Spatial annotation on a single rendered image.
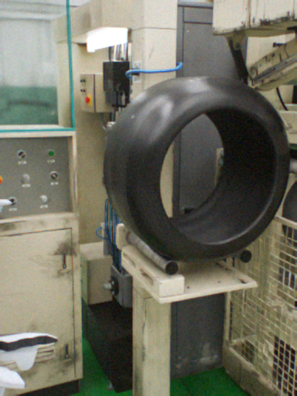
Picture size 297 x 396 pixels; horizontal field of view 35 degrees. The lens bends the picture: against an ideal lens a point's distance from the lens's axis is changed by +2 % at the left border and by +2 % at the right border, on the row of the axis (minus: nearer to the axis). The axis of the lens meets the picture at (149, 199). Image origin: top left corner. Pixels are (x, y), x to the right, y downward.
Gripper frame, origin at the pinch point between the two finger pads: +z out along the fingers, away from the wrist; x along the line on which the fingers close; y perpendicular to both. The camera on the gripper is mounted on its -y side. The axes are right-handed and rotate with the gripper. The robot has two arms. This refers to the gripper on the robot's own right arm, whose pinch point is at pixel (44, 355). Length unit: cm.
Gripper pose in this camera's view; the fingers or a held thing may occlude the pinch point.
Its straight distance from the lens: 76.6
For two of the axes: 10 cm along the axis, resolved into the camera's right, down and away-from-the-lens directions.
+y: -0.2, 9.9, 1.1
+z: 10.0, 0.3, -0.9
